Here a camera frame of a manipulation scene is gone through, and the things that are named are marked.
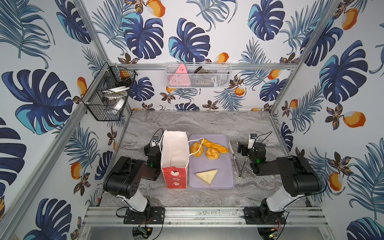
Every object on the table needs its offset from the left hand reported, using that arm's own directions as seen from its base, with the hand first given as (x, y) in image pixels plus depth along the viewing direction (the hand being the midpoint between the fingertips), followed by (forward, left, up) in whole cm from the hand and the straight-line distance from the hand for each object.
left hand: (156, 142), depth 93 cm
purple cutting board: (-17, -43, -7) cm, 47 cm away
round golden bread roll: (+1, -24, -5) cm, 25 cm away
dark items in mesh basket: (+32, -34, +26) cm, 53 cm away
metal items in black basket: (+11, +21, +24) cm, 34 cm away
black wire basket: (+30, +31, +25) cm, 50 cm away
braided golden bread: (-3, -35, -3) cm, 36 cm away
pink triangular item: (+28, -13, +27) cm, 42 cm away
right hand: (+6, -58, -2) cm, 58 cm away
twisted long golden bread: (+6, -32, -6) cm, 33 cm away
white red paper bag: (-4, -13, 0) cm, 14 cm away
